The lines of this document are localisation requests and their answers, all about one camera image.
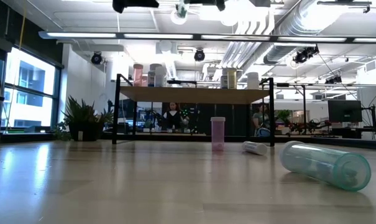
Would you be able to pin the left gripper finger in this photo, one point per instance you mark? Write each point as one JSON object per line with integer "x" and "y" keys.
{"x": 131, "y": 3}
{"x": 220, "y": 4}

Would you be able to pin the orange medicine bottle white cap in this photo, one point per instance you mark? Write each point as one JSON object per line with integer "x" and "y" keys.
{"x": 138, "y": 76}
{"x": 144, "y": 81}

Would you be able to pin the slim labelled medicine bottle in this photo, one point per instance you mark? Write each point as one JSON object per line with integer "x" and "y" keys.
{"x": 254, "y": 147}

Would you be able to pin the translucent green medicine vial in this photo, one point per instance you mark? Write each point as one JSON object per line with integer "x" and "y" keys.
{"x": 324, "y": 165}

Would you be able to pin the long light bar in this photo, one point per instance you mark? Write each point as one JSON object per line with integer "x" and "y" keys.
{"x": 156, "y": 36}

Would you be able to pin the round white ceiling lamp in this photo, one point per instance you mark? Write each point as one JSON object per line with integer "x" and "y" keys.
{"x": 176, "y": 19}

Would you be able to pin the black ceiling spotlight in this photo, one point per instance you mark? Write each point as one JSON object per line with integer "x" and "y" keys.
{"x": 199, "y": 55}
{"x": 305, "y": 54}
{"x": 96, "y": 58}

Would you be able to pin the person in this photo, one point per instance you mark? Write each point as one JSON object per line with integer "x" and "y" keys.
{"x": 174, "y": 118}
{"x": 260, "y": 118}

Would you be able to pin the green background plant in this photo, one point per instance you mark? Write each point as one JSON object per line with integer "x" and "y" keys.
{"x": 284, "y": 115}

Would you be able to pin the potted succulent plant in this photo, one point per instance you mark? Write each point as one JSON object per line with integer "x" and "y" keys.
{"x": 82, "y": 124}

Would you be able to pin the large window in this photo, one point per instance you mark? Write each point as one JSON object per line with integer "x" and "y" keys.
{"x": 32, "y": 93}

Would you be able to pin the blue bag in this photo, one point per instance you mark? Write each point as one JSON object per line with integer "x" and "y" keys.
{"x": 263, "y": 132}

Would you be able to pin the black computer monitor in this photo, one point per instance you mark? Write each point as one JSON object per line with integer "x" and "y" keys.
{"x": 344, "y": 111}

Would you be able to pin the silver ventilation duct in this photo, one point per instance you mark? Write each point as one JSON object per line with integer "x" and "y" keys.
{"x": 299, "y": 25}

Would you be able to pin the wooden shelf black metal frame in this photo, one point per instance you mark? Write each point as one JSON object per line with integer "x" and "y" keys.
{"x": 194, "y": 95}

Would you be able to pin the black aluminium table frame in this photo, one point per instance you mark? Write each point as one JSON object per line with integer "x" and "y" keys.
{"x": 181, "y": 137}

